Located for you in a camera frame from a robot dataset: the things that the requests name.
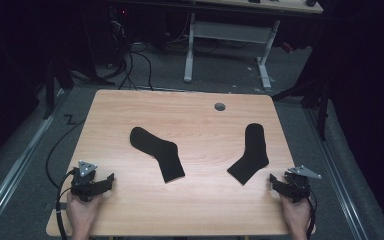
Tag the dark computer tower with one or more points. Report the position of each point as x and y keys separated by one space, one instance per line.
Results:
x=118 y=36

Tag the black computer mouse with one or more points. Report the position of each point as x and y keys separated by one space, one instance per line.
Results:
x=310 y=2

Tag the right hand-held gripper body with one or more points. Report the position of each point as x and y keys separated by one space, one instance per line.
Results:
x=298 y=186

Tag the red object on floor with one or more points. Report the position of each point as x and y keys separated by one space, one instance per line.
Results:
x=287 y=47

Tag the black tripod stand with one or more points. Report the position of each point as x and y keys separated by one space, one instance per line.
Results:
x=323 y=113

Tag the person's left hand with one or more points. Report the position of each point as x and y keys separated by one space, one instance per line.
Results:
x=81 y=213

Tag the white-legged wooden desk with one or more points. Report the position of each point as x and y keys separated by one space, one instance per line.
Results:
x=228 y=31

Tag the black sock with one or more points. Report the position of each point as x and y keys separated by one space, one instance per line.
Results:
x=253 y=150
x=160 y=151

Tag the grey table grommet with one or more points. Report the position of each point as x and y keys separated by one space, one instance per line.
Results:
x=220 y=107

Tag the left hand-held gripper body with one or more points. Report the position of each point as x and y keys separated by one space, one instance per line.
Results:
x=81 y=186

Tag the aluminium floor rail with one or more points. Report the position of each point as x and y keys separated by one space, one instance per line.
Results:
x=13 y=170
x=338 y=180

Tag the person's right hand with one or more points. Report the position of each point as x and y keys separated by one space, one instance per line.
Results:
x=295 y=215

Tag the black metal stand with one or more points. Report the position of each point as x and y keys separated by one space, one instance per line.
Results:
x=49 y=96

